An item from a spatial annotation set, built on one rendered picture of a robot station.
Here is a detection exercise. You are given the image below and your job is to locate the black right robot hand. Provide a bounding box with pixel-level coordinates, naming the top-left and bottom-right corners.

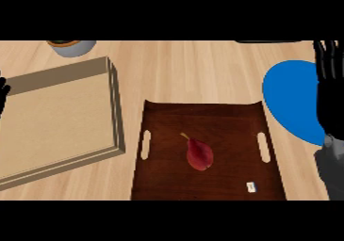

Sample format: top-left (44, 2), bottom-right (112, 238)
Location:
top-left (311, 40), bottom-right (344, 142)

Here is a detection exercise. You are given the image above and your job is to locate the blue plate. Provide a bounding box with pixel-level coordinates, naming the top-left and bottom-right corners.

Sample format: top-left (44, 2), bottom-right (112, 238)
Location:
top-left (261, 59), bottom-right (344, 147)

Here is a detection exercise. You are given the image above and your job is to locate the pale wooden box tray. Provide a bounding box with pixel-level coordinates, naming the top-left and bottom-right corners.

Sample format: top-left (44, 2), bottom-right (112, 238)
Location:
top-left (0, 56), bottom-right (127, 193)

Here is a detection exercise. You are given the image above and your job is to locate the dark brown wooden tray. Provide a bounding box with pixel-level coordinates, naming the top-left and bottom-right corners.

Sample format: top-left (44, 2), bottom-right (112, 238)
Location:
top-left (130, 99), bottom-right (287, 201)

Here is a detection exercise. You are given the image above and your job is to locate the red pear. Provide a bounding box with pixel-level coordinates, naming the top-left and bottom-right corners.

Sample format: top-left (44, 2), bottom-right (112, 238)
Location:
top-left (180, 132), bottom-right (214, 172)

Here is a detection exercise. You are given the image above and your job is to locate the grey pot with orange rim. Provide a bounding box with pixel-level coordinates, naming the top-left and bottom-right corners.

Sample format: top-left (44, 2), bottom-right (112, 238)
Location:
top-left (44, 40), bottom-right (97, 58)

